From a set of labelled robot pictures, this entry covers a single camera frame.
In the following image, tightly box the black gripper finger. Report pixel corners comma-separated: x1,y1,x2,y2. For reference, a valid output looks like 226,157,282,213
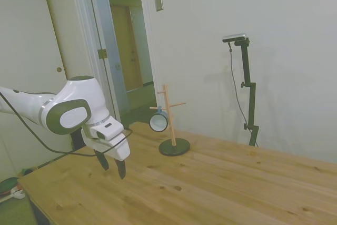
113,158,127,181
94,149,110,171

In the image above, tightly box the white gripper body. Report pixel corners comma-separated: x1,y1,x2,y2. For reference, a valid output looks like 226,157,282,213
82,129,131,162

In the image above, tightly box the blue enamel mug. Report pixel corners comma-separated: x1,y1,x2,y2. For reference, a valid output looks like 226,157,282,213
149,106,170,132

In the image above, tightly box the wooden mug tree black base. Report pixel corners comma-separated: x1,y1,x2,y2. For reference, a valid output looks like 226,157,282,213
149,84,191,157

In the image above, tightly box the grey-blue open door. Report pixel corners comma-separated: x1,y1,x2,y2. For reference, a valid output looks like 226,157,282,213
86,0,130,123

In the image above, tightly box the white floor object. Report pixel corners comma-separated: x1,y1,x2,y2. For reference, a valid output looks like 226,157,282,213
9,186,26,200

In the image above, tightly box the dark round floor object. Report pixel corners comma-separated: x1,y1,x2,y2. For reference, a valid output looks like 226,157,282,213
0,177,19,197

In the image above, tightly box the brown wooden hallway door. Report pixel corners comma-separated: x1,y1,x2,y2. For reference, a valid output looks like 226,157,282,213
110,5,144,92

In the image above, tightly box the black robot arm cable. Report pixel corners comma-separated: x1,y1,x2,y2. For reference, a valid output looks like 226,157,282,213
0,92,134,157

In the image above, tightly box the black camera stand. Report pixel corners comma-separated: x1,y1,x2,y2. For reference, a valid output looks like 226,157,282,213
233,37,260,148
228,42,260,148

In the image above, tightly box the grey exterior camera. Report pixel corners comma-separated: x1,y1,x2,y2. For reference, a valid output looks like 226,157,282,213
222,33,249,44

